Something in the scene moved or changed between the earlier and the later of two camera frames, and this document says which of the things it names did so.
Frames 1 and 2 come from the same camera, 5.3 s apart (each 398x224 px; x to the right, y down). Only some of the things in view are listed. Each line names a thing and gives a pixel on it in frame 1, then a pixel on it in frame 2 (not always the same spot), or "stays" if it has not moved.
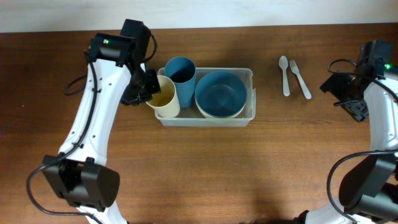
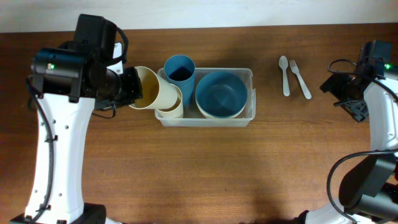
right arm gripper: [359, 111] stays
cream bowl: [211, 116] stays
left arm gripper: [131, 99] -> [132, 78]
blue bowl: [221, 94] stays
